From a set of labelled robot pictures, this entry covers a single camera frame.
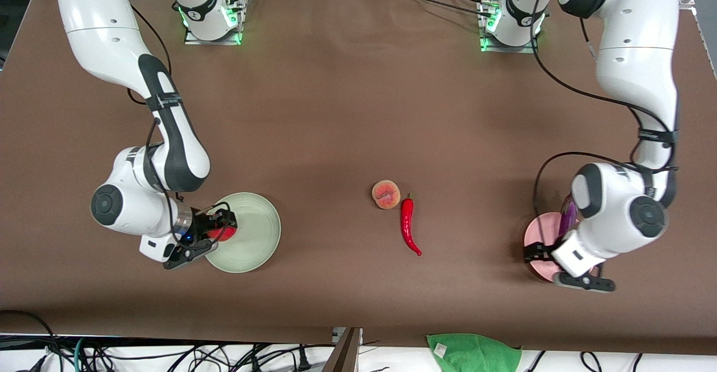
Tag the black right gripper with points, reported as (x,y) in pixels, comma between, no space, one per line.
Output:
(202,226)

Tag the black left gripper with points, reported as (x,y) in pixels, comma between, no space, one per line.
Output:
(536,251)

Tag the red apple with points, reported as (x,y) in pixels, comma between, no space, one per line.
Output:
(224,235)

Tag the purple eggplant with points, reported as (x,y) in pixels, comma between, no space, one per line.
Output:
(568,218)

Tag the red chili pepper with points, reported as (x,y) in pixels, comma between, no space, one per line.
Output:
(405,215)

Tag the yellow pink peach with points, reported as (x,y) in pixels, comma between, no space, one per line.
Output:
(386,194)

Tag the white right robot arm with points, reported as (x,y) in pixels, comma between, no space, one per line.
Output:
(106,24)

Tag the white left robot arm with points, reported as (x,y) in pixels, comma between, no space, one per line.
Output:
(633,52)

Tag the pink plate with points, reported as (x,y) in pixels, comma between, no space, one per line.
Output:
(540,232)

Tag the light green plate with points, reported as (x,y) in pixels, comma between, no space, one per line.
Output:
(257,249)

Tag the green cloth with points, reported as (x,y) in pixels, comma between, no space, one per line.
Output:
(476,352)

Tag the brown table cover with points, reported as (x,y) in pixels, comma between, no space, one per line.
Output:
(336,108)

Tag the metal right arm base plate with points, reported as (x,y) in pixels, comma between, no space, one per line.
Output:
(193,38)

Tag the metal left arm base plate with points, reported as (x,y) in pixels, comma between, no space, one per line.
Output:
(507,49)

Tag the aluminium frame profile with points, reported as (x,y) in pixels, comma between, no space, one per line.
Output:
(688,1)

